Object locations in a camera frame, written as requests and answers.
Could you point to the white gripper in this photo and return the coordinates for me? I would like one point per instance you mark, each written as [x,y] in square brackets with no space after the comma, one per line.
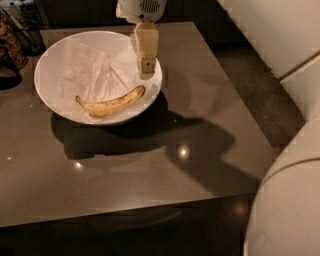
[142,10]

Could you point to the spotted yellow banana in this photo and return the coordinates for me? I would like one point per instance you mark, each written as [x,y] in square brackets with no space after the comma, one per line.
[109,107]

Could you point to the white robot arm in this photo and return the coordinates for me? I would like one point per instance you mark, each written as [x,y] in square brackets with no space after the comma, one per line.
[285,218]

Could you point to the white bowl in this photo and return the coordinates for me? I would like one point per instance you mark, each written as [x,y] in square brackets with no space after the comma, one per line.
[55,61]

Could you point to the white crumpled paper liner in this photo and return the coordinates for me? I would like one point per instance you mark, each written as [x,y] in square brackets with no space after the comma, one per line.
[100,75]

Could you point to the dark cabinet in background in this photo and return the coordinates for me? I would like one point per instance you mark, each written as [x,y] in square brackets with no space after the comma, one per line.
[212,21]

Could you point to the dark round object at left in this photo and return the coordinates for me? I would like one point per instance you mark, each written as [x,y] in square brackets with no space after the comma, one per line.
[9,74]

